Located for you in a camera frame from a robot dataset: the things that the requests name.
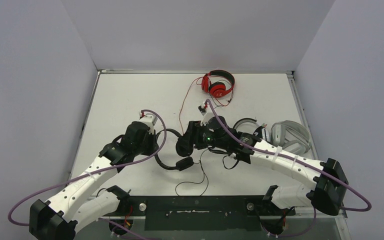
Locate thin black headphone cable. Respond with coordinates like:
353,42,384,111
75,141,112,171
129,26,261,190
174,149,210,197

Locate black white striped headphones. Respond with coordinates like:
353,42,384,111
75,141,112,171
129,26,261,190
232,117,272,143

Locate grey white headphones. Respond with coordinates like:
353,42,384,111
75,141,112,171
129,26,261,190
270,120,312,156

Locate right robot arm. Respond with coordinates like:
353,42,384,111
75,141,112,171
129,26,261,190
175,106,349,216

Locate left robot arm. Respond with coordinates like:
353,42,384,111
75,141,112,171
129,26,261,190
28,110,160,240

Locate red headphones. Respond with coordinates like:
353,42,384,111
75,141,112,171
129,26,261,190
201,69,236,98

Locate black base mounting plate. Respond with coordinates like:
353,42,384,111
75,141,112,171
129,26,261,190
108,195,296,231

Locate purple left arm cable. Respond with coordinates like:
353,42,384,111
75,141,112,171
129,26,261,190
7,109,168,240

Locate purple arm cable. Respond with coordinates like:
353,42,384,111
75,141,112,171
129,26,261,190
205,98,373,239
7,109,168,240

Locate red headphone cable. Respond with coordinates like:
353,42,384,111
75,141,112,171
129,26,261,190
178,74,235,137

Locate aluminium frame rail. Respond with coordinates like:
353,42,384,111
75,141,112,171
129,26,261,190
47,70,349,240

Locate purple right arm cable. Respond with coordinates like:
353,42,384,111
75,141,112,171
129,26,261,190
205,98,373,239

